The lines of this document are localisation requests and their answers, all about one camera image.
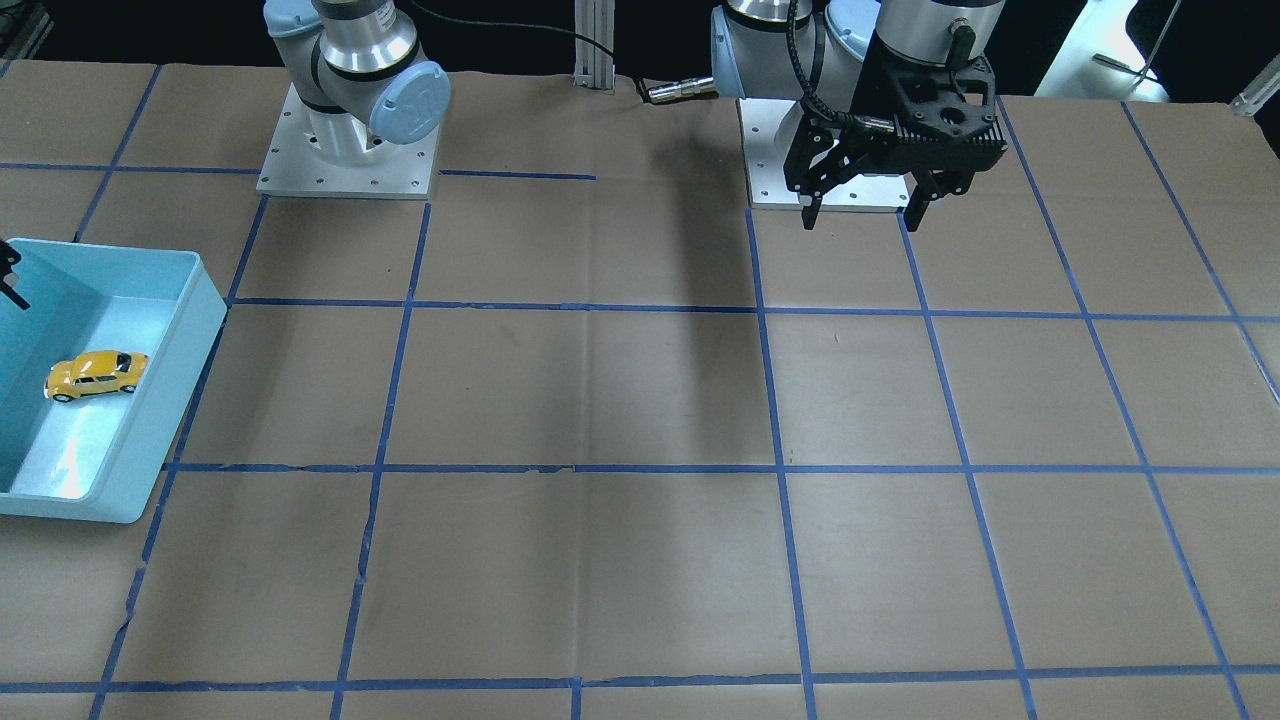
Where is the aluminium frame post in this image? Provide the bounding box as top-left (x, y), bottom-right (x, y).
top-left (573, 0), bottom-right (616, 94)

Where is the light blue plastic bin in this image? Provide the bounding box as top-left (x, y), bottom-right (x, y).
top-left (1, 238), bottom-right (227, 524)

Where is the yellow beetle toy car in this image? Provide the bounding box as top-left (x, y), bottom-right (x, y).
top-left (44, 350), bottom-right (150, 404)

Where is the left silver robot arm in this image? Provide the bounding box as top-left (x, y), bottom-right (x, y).
top-left (710, 1), bottom-right (1009, 232)

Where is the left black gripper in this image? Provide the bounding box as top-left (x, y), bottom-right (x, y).
top-left (783, 35), bottom-right (1006, 233)

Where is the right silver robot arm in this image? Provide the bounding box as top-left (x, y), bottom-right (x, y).
top-left (3, 1), bottom-right (451, 304)

